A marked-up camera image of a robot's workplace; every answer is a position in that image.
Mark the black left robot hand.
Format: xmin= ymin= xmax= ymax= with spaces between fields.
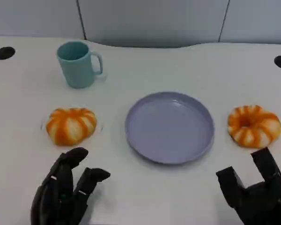
xmin=30 ymin=147 xmax=111 ymax=225

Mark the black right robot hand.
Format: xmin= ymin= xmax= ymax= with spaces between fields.
xmin=215 ymin=147 xmax=281 ymax=225

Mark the orange white pumpkin bread roll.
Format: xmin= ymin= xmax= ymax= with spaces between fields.
xmin=45 ymin=107 xmax=97 ymax=147

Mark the lilac plate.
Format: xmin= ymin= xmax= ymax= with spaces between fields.
xmin=125 ymin=91 xmax=215 ymax=165

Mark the pale green mug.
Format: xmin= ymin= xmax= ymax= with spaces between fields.
xmin=56 ymin=41 xmax=104 ymax=89

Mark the orange white ring bread roll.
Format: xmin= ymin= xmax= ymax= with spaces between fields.
xmin=227 ymin=105 xmax=281 ymax=149

